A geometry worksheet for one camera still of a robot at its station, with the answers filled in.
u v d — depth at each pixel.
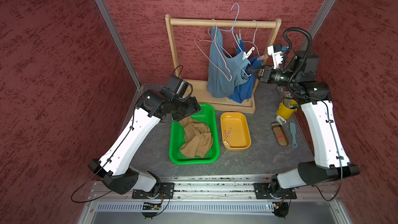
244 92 0.94
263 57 0.72
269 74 0.53
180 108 0.53
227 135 0.92
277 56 0.55
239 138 0.91
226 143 0.86
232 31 0.66
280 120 0.99
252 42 0.77
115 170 0.37
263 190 0.74
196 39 0.92
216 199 0.73
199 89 1.20
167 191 0.73
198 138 0.81
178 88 0.48
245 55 0.61
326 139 0.40
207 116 1.00
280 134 0.92
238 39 0.85
